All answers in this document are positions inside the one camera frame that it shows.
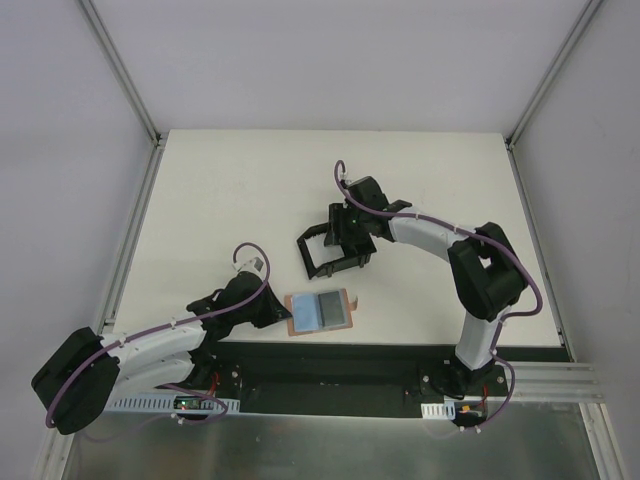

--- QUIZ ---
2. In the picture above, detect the purple cable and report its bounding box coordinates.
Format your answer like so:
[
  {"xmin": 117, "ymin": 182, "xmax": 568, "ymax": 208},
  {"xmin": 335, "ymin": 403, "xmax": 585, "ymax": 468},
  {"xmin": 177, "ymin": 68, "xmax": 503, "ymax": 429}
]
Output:
[
  {"xmin": 44, "ymin": 243, "xmax": 272, "ymax": 427},
  {"xmin": 333, "ymin": 159, "xmax": 545, "ymax": 431}
]

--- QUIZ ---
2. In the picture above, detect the right aluminium frame post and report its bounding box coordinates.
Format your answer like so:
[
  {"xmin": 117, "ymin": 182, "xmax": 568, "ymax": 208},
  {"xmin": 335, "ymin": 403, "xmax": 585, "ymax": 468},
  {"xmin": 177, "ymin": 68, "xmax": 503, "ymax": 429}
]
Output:
[{"xmin": 504, "ymin": 0, "xmax": 606, "ymax": 149}]

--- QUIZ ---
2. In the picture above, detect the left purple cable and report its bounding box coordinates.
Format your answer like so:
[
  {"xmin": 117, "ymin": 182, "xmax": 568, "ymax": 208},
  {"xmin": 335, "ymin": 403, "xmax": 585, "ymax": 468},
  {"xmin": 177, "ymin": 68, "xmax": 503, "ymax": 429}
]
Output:
[{"xmin": 44, "ymin": 243, "xmax": 272, "ymax": 427}]

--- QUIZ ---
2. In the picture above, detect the left white cable duct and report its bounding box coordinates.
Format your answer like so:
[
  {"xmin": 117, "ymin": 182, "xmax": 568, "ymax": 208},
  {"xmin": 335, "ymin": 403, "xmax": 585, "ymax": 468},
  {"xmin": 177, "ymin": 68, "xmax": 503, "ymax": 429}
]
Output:
[{"xmin": 105, "ymin": 392, "xmax": 240, "ymax": 415}]

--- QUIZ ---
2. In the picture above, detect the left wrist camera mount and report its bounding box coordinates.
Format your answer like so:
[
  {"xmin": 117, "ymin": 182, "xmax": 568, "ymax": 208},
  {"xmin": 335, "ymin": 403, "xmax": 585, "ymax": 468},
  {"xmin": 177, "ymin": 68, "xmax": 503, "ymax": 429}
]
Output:
[{"xmin": 234, "ymin": 257, "xmax": 266, "ymax": 277}]

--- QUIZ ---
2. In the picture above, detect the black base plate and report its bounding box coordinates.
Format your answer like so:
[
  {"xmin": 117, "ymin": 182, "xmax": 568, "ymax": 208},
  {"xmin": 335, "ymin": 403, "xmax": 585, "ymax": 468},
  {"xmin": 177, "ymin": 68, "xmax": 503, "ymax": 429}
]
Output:
[{"xmin": 178, "ymin": 342, "xmax": 508, "ymax": 418}]

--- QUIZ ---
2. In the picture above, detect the black card dispenser box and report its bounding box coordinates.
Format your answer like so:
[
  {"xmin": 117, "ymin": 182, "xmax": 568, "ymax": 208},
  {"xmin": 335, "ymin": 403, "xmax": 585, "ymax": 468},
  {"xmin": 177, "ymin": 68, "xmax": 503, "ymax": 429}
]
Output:
[{"xmin": 296, "ymin": 223, "xmax": 377, "ymax": 280}]

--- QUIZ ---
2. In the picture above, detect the brown leather card holder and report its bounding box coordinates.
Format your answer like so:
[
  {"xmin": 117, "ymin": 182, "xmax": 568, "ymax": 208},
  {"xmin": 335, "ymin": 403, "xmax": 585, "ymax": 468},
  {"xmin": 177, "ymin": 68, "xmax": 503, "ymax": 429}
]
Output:
[{"xmin": 285, "ymin": 289, "xmax": 358, "ymax": 337}]

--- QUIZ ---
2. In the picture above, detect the left aluminium frame post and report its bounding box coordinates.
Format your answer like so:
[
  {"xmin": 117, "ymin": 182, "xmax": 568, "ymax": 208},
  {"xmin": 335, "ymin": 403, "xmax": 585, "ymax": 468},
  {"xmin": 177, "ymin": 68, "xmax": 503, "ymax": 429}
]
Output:
[{"xmin": 77, "ymin": 0, "xmax": 169, "ymax": 146}]

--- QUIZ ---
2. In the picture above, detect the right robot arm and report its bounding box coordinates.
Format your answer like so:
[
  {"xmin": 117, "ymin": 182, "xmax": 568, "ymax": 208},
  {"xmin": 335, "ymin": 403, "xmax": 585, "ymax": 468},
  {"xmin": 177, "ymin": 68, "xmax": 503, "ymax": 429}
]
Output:
[{"xmin": 324, "ymin": 173, "xmax": 530, "ymax": 399}]

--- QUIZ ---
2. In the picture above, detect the right white cable duct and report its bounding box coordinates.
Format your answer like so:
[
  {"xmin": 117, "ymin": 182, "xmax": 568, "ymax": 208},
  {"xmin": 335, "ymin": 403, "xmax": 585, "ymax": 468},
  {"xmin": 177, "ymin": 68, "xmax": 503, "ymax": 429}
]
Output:
[{"xmin": 420, "ymin": 401, "xmax": 456, "ymax": 421}]

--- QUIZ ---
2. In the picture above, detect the aluminium rail right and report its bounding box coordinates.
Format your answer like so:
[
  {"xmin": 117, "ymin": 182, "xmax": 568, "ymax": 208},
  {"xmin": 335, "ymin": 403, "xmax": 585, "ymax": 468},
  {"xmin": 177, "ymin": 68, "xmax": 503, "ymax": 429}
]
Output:
[{"xmin": 513, "ymin": 362, "xmax": 605, "ymax": 403}]

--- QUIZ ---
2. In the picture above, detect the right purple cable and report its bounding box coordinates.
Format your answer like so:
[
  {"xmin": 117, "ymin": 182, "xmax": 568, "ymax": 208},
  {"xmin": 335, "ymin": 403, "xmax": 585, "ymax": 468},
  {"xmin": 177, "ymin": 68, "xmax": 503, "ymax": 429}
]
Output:
[{"xmin": 333, "ymin": 159, "xmax": 545, "ymax": 431}]

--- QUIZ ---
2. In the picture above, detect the white cable duct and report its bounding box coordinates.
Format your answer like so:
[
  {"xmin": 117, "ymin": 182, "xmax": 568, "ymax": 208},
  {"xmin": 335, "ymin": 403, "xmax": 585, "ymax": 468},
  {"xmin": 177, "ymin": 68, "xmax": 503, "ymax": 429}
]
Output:
[
  {"xmin": 105, "ymin": 392, "xmax": 240, "ymax": 415},
  {"xmin": 420, "ymin": 401, "xmax": 456, "ymax": 421}
]

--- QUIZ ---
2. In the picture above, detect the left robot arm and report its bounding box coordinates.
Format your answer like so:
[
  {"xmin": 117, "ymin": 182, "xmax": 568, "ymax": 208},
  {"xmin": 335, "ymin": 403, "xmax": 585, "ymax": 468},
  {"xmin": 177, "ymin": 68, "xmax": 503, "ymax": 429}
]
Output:
[{"xmin": 31, "ymin": 272, "xmax": 291, "ymax": 435}]

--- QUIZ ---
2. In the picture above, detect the aluminium frame post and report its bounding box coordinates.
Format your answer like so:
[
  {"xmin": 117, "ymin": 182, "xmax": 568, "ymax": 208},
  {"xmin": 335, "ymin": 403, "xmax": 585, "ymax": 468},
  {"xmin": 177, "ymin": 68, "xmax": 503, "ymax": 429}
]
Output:
[
  {"xmin": 504, "ymin": 0, "xmax": 606, "ymax": 149},
  {"xmin": 77, "ymin": 0, "xmax": 169, "ymax": 146}
]

